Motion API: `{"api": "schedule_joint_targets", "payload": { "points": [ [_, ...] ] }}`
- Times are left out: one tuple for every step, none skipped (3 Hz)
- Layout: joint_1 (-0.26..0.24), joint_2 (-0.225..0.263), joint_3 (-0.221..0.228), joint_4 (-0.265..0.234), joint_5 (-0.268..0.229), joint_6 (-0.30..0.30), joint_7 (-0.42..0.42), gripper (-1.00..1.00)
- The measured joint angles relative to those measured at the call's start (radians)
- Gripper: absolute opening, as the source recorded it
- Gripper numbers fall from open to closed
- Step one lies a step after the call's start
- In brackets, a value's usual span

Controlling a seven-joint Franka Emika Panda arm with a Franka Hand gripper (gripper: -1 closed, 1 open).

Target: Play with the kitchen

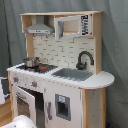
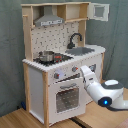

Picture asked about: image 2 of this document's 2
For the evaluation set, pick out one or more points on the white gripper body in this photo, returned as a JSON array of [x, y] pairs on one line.
[[88, 76]]

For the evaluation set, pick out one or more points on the white oven door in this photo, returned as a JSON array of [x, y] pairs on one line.
[[66, 100]]

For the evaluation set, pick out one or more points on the white toy microwave door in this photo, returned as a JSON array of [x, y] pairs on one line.
[[98, 11]]

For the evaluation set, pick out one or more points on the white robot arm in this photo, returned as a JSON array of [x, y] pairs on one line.
[[108, 94]]

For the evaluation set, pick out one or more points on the wooden toy kitchen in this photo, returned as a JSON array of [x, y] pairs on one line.
[[38, 78]]

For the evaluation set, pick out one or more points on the white cabinet door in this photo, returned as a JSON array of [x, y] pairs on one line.
[[94, 64]]

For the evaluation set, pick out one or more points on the red right stove knob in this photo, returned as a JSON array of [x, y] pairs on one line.
[[74, 69]]

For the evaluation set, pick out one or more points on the red stove knob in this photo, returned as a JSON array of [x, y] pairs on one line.
[[74, 69], [56, 75]]

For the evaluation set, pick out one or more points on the grey toy sink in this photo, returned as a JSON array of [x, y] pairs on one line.
[[79, 51]]

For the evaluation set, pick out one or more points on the red left stove knob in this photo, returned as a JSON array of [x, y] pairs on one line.
[[56, 75]]

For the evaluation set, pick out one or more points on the black toy faucet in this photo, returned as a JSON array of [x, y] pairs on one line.
[[73, 40]]

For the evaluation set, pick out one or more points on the black toy stovetop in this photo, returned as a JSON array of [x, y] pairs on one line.
[[58, 58]]

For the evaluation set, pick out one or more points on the small metal pot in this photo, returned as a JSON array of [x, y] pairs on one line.
[[46, 56]]

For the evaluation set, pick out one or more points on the grey range hood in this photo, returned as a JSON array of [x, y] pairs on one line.
[[48, 18]]

